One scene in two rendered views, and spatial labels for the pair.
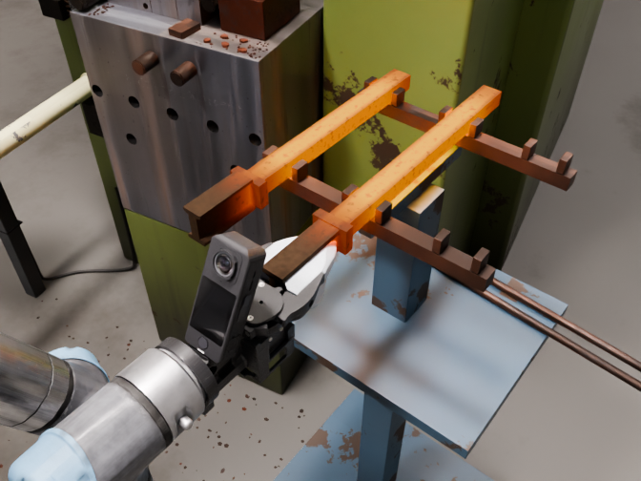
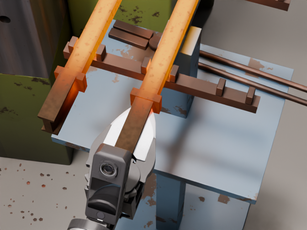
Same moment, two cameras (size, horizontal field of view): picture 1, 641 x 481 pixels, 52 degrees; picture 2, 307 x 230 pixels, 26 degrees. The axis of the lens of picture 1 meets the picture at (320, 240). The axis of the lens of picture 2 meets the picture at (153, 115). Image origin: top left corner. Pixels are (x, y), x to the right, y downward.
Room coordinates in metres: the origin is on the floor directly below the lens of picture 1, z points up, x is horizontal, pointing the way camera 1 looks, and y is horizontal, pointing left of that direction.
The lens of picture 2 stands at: (0.03, 0.15, 1.78)
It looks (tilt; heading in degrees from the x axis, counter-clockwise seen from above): 60 degrees down; 341
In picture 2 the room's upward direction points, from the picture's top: straight up
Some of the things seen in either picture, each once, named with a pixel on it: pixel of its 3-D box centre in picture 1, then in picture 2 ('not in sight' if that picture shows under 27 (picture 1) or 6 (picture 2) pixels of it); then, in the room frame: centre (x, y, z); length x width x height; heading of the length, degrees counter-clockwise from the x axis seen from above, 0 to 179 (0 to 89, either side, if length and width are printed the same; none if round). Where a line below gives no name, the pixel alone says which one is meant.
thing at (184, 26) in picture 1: (184, 29); not in sight; (1.01, 0.22, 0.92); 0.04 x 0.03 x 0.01; 145
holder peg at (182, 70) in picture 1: (183, 73); not in sight; (0.96, 0.22, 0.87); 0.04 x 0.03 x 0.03; 153
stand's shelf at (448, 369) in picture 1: (398, 305); (176, 104); (0.64, -0.12, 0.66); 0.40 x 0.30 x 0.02; 52
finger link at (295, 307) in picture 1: (287, 298); (137, 163); (0.42, 0.03, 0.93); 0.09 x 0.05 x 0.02; 138
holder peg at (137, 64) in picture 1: (145, 62); not in sight; (0.99, 0.29, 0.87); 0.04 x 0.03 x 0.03; 153
